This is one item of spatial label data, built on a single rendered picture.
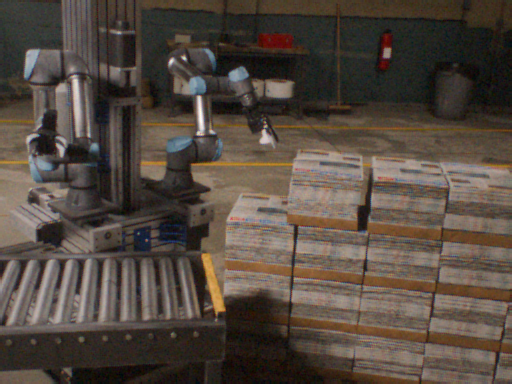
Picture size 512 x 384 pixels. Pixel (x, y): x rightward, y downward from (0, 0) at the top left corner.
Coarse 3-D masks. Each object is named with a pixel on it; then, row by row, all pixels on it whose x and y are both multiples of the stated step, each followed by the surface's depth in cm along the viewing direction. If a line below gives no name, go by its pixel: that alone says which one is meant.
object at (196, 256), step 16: (0, 256) 229; (16, 256) 230; (32, 256) 230; (48, 256) 231; (64, 256) 232; (80, 256) 233; (96, 256) 233; (112, 256) 234; (128, 256) 235; (144, 256) 236; (160, 256) 237; (176, 256) 238; (192, 256) 239; (0, 272) 228; (80, 272) 233; (176, 272) 240; (192, 272) 241; (16, 288) 231
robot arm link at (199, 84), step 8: (168, 56) 298; (176, 56) 294; (184, 56) 299; (168, 64) 294; (176, 64) 290; (184, 64) 286; (176, 72) 289; (184, 72) 281; (192, 72) 277; (200, 72) 277; (184, 80) 282; (192, 80) 268; (200, 80) 268; (208, 80) 269; (216, 80) 271; (192, 88) 269; (200, 88) 267; (208, 88) 269; (216, 88) 271
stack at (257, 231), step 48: (240, 240) 270; (288, 240) 267; (336, 240) 265; (384, 240) 262; (432, 240) 260; (240, 288) 277; (288, 288) 274; (336, 288) 271; (384, 288) 268; (240, 336) 285; (288, 336) 294; (336, 336) 278; (480, 336) 268
